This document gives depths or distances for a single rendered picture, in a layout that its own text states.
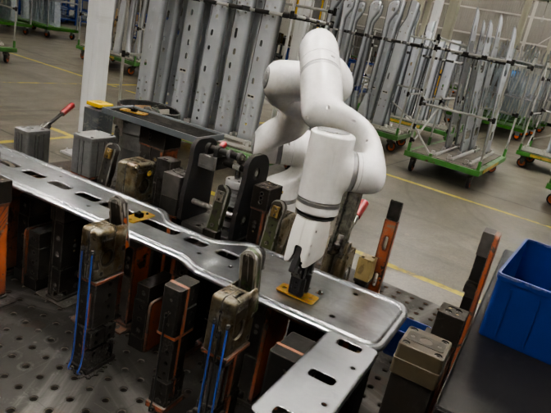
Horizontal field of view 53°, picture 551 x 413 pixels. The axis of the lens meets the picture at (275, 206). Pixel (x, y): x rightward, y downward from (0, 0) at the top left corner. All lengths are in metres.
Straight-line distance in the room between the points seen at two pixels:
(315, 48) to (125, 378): 0.84
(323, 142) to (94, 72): 4.38
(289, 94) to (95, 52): 3.94
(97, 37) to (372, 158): 4.36
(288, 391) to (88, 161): 1.00
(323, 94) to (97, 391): 0.79
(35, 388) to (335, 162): 0.78
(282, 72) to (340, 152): 0.45
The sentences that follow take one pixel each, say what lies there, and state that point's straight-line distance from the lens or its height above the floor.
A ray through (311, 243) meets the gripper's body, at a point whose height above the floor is 1.13.
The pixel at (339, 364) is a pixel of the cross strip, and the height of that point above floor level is 1.00.
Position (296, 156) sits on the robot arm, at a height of 1.13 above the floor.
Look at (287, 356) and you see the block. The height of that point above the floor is 0.98.
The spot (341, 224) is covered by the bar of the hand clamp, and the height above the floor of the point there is 1.11.
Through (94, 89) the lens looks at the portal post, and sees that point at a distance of 5.30.
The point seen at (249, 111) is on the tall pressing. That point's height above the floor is 0.60.
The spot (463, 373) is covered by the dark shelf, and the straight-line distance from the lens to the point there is 1.00.
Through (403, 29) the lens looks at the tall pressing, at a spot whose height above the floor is 1.78.
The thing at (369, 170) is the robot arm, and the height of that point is 1.29.
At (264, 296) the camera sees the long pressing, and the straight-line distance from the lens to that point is 1.11.
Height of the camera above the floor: 1.51
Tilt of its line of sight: 18 degrees down
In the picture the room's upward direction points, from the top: 12 degrees clockwise
